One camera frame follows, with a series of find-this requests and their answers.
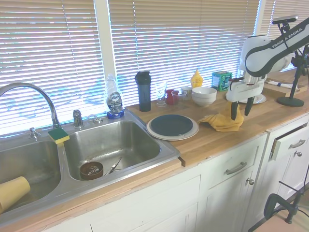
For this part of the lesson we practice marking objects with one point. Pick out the white folded cloth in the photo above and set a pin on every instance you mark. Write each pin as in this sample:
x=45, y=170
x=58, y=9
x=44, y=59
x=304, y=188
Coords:
x=281, y=84

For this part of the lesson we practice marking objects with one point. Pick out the yellow cloth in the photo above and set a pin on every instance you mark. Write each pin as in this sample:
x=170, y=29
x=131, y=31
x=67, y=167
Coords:
x=224, y=123

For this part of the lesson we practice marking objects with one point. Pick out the black C-clamp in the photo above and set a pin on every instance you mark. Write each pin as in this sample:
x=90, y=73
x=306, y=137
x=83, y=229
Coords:
x=271, y=203

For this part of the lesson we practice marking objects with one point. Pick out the green cardboard box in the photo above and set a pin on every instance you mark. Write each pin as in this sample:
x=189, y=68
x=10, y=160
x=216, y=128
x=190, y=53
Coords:
x=220, y=81

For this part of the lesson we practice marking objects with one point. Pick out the brown bowl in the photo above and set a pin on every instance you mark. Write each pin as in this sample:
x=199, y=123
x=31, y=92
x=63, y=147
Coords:
x=91, y=171

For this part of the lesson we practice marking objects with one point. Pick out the stainless steel double sink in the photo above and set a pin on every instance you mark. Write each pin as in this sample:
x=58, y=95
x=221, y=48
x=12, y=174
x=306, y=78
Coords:
x=108, y=145

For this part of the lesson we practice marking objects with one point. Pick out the metal utensils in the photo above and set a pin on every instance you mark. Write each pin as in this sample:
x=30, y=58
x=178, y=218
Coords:
x=114, y=166

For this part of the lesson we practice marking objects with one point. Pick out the white bowl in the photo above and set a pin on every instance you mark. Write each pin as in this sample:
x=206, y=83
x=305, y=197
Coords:
x=204, y=93
x=204, y=104

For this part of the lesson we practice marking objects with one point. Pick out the chrome gooseneck faucet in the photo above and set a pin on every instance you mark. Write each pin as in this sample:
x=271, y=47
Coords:
x=48, y=99

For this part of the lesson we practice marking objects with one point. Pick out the yellow plastic cup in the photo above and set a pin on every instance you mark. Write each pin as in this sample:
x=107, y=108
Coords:
x=13, y=192

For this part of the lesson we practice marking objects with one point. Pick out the white base cabinet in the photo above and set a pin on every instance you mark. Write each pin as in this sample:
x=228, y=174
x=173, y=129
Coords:
x=169, y=193

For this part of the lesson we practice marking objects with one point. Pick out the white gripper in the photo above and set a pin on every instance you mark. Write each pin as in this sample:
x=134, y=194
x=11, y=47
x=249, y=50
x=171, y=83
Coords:
x=243, y=90

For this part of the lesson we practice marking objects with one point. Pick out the black shaker bottle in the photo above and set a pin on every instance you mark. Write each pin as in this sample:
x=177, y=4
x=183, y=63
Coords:
x=144, y=94

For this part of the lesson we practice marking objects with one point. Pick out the large cream plate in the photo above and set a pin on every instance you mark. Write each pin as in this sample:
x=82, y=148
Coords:
x=173, y=138

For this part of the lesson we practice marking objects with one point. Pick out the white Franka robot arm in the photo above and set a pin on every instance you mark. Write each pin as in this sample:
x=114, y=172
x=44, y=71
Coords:
x=258, y=55

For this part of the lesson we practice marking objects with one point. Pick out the tall clear drinking glass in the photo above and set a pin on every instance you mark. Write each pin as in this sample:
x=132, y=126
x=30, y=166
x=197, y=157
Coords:
x=161, y=94

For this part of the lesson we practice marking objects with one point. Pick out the white dinner plate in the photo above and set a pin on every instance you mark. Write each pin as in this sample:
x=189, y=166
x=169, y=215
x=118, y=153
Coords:
x=259, y=99

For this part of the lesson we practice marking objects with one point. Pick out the round metal cabinet knob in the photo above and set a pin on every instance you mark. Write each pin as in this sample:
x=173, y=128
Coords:
x=251, y=181
x=299, y=154

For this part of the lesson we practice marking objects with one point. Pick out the black round-base camera stand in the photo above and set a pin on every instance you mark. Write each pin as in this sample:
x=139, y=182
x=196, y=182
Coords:
x=290, y=100

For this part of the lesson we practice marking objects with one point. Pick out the yellow mustard bottle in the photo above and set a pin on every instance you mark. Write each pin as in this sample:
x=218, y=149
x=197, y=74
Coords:
x=196, y=79

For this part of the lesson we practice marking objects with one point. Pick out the clear Dawn soap bottle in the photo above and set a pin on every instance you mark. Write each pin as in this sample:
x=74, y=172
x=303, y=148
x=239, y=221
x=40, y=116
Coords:
x=115, y=101

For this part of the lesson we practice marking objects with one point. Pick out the green and yellow sponge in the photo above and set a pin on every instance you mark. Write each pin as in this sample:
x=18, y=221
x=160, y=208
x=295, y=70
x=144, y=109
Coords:
x=58, y=135

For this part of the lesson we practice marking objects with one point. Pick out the white window blind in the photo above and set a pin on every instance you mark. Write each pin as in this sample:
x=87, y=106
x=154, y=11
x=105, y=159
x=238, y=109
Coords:
x=48, y=48
x=268, y=14
x=181, y=36

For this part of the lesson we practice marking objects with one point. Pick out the small glass jar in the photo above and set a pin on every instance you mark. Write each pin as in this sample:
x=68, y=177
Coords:
x=187, y=90

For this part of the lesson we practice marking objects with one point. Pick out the red mug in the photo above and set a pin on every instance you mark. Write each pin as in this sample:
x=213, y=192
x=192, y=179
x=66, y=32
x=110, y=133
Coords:
x=169, y=96

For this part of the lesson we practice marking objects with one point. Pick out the grey stereo camera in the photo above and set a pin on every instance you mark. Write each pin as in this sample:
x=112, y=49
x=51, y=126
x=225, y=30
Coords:
x=285, y=19

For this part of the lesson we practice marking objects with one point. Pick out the dark blue plate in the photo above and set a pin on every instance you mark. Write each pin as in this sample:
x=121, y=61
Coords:
x=171, y=125

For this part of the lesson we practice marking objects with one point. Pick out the clear glass cup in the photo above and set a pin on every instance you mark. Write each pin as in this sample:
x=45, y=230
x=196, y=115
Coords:
x=179, y=97

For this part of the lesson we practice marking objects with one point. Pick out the chrome sink sprayer knob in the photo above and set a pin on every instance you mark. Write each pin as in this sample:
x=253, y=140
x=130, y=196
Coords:
x=33, y=133

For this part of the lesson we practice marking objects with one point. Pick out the wooden tray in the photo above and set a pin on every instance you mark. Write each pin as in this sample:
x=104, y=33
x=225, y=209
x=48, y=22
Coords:
x=299, y=90

